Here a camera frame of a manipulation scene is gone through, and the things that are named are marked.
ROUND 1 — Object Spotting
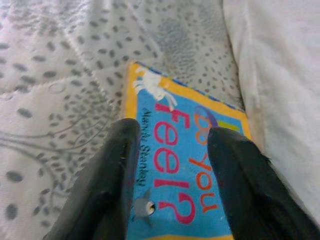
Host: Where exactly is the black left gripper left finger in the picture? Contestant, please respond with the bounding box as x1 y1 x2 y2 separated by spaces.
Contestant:
42 118 141 240

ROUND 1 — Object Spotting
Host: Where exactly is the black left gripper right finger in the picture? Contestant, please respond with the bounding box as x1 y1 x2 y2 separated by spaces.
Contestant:
206 126 320 240

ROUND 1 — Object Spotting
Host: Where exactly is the white pillow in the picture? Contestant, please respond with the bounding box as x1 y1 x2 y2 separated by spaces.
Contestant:
222 0 320 226

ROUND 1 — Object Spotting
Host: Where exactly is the grey quilted mattress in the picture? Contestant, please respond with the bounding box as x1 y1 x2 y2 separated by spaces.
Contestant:
0 0 247 240

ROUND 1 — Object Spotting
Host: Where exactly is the blue yellow children's book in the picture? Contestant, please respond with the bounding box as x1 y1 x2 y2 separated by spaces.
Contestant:
119 61 253 240

